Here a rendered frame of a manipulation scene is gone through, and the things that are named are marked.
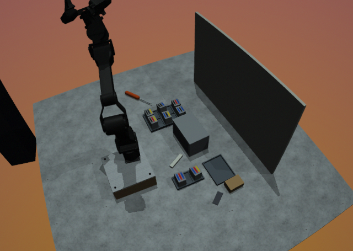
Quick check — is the orange-handled screwdriver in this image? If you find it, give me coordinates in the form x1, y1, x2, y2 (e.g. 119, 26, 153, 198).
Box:
125, 91, 151, 104

